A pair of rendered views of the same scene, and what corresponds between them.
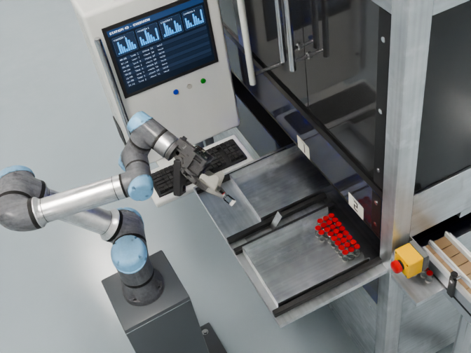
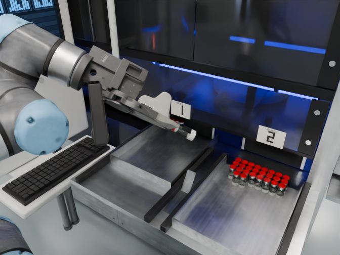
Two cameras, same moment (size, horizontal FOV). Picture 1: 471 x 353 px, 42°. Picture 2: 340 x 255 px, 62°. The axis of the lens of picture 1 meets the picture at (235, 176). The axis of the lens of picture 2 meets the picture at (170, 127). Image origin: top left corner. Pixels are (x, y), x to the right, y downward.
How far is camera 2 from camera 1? 1.41 m
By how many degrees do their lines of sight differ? 33
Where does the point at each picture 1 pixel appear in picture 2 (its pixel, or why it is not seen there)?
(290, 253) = (223, 209)
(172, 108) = not seen: hidden behind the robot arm
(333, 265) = (273, 205)
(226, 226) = (133, 205)
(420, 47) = not seen: outside the picture
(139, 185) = (44, 112)
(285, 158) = (153, 134)
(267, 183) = (151, 155)
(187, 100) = not seen: hidden behind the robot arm
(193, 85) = (45, 79)
